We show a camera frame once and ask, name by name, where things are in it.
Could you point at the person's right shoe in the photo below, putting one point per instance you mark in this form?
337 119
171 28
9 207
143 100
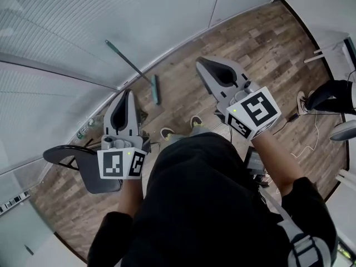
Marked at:
196 120

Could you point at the wooden floor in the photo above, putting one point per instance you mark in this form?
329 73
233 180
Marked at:
267 40

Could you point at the person's black top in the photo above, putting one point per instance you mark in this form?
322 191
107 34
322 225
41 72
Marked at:
200 204

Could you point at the green broom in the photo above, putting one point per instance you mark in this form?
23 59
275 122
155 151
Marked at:
155 89

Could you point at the white power strip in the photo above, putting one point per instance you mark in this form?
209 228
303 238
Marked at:
12 203

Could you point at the person's left forearm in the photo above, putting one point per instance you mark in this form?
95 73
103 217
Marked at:
130 196

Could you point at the person's left shoe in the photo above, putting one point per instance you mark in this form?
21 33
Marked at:
167 133

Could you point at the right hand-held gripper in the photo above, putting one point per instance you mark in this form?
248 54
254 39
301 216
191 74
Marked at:
257 108

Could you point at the person's shoe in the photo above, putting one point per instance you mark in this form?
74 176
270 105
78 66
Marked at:
301 101
196 120
167 133

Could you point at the grey round seat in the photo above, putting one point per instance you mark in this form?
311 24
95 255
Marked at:
344 131

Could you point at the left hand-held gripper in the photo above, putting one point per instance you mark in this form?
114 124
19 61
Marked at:
112 164

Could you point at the black equipment box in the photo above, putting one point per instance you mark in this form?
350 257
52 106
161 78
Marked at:
255 163

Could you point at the person's grey trousers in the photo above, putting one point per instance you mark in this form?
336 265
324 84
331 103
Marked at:
196 131

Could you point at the person's right forearm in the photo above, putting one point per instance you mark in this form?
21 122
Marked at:
275 161

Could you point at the white furniture leg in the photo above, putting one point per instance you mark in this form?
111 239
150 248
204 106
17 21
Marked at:
346 177
320 55

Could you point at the black folding chair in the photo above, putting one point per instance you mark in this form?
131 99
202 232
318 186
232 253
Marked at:
91 174

